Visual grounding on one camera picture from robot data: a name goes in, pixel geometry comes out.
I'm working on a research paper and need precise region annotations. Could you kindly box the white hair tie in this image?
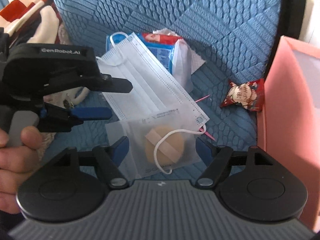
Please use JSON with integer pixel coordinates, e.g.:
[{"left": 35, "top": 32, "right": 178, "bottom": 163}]
[{"left": 43, "top": 86, "right": 91, "bottom": 110}]

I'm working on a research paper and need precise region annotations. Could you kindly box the white face mask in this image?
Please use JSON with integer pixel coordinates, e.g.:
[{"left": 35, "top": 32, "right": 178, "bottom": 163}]
[{"left": 96, "top": 31, "right": 211, "bottom": 176}]

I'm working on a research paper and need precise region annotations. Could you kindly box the person left hand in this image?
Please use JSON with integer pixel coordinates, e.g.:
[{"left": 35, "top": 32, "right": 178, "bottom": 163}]
[{"left": 0, "top": 126, "right": 42, "bottom": 214}]

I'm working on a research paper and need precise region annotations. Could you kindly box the blue tissue pack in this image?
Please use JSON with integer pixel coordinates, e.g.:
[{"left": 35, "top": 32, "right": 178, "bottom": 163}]
[{"left": 106, "top": 28, "right": 193, "bottom": 93}]

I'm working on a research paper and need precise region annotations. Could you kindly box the red candy wrapper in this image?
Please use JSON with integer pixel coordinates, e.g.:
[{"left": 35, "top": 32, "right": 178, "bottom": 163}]
[{"left": 220, "top": 79, "right": 265, "bottom": 112}]

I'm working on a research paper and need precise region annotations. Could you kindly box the powder puff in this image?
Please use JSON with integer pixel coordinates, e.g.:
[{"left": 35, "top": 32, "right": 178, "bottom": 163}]
[{"left": 106, "top": 105, "right": 207, "bottom": 180}]

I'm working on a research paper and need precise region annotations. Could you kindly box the pink cardboard box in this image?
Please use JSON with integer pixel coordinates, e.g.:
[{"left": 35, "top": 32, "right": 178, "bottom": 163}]
[{"left": 257, "top": 36, "right": 319, "bottom": 231}]

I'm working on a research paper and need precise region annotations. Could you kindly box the white tissue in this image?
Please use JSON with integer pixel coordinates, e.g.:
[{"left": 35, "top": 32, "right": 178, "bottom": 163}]
[{"left": 191, "top": 50, "right": 206, "bottom": 74}]

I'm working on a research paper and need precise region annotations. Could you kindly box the floral lace cushion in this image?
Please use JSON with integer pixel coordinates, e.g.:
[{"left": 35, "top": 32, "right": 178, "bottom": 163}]
[{"left": 37, "top": 133, "right": 56, "bottom": 160}]

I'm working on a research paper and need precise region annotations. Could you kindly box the striped red black blanket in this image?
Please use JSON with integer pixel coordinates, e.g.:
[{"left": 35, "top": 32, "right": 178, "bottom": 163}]
[{"left": 1, "top": 0, "right": 61, "bottom": 48}]

